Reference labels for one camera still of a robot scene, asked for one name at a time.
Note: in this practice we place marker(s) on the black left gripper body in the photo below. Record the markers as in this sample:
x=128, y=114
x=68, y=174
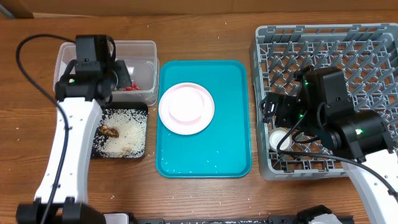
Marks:
x=124, y=79

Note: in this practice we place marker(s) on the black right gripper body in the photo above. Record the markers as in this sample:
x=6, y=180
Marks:
x=287, y=108

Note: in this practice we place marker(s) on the red foil snack wrapper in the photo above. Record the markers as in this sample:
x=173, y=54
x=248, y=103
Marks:
x=133, y=87

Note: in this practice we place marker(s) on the cream paper cup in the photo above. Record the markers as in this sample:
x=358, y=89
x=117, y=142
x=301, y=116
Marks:
x=276, y=135

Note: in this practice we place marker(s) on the rice and food waste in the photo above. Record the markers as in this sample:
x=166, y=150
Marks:
x=124, y=133

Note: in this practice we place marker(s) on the pink bowl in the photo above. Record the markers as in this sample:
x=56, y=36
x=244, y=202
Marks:
x=186, y=104

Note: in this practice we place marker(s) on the pink plate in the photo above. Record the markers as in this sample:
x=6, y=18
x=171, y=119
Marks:
x=193, y=127

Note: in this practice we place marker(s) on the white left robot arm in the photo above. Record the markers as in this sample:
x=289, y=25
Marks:
x=82, y=91

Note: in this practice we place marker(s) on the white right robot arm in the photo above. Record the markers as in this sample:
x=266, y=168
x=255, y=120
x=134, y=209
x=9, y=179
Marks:
x=323, y=110

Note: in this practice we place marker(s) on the grey dishwasher rack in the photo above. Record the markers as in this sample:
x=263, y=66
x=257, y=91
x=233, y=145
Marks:
x=367, y=55

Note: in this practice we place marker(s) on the clear plastic container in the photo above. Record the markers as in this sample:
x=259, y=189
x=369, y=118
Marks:
x=140, y=57

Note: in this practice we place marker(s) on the black plastic tray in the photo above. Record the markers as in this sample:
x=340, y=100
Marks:
x=124, y=107

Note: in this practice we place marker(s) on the teal serving tray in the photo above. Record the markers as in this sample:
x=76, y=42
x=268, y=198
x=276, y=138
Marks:
x=223, y=148

